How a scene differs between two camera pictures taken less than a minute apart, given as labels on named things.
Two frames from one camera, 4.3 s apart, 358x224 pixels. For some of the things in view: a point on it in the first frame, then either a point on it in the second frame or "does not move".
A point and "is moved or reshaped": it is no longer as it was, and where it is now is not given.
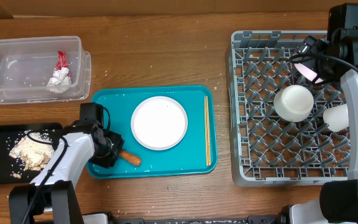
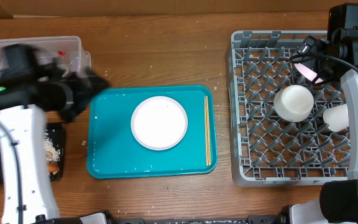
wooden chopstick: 205,127 does not move
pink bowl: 309,73 does not move
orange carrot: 130,158 is moved or reshaped
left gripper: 110,159 -> 86,93
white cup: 337,117 does not move
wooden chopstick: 208,130 does not move
